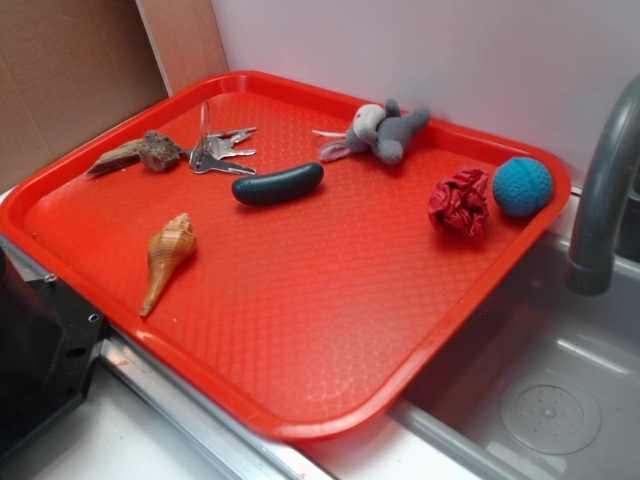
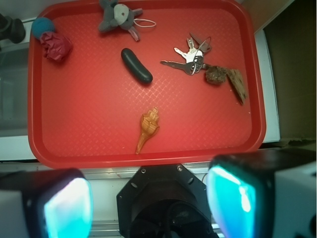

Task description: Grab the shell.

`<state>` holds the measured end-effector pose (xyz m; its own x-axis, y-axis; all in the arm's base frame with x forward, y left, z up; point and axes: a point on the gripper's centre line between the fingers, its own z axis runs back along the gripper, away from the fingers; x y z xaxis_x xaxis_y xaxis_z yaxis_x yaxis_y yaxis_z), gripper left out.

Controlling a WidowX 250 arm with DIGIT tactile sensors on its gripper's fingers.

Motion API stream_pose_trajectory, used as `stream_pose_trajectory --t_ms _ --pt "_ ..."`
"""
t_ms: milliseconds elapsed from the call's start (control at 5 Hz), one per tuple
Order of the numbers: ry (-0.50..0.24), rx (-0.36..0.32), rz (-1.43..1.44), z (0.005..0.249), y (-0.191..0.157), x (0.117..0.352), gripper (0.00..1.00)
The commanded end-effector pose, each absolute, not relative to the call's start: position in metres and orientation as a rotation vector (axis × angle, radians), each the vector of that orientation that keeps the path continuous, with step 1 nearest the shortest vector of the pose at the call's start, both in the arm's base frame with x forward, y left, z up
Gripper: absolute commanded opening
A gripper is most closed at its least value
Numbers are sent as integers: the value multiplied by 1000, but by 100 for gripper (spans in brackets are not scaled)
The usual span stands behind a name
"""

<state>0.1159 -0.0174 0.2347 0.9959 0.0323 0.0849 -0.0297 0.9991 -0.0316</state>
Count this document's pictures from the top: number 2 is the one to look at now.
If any gripper black sensor left finger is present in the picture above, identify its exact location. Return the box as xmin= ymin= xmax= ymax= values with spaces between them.
xmin=0 ymin=169 xmax=93 ymax=238

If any gripper black sensor right finger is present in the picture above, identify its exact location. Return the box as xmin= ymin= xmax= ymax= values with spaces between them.
xmin=206 ymin=148 xmax=317 ymax=238

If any orange conch shell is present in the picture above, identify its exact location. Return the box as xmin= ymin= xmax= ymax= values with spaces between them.
xmin=135 ymin=107 xmax=159 ymax=154

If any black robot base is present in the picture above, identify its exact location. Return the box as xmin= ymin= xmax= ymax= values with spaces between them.
xmin=116 ymin=165 xmax=218 ymax=238

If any brown bark piece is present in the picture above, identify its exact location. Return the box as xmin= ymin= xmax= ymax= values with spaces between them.
xmin=227 ymin=69 xmax=248 ymax=105

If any red plastic tray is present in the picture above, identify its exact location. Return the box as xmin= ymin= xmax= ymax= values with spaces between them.
xmin=28 ymin=0 xmax=266 ymax=169

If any brown rough rock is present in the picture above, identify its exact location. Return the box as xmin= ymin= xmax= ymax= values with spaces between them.
xmin=205 ymin=65 xmax=227 ymax=85

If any grey sink basin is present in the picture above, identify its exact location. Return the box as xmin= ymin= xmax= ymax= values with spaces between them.
xmin=0 ymin=43 xmax=29 ymax=137

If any silver key bunch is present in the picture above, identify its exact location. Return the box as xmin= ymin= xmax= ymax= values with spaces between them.
xmin=160 ymin=32 xmax=212 ymax=75

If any crumpled red cloth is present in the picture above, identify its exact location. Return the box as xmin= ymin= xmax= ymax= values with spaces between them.
xmin=40 ymin=32 xmax=73 ymax=62

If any dark green toy pickle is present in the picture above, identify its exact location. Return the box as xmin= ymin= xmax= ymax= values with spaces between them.
xmin=121 ymin=48 xmax=153 ymax=84

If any blue rubber ball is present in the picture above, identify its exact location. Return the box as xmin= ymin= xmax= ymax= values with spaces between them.
xmin=31 ymin=17 xmax=55 ymax=40

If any grey plush mouse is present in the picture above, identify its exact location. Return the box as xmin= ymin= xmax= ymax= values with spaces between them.
xmin=98 ymin=0 xmax=157 ymax=41

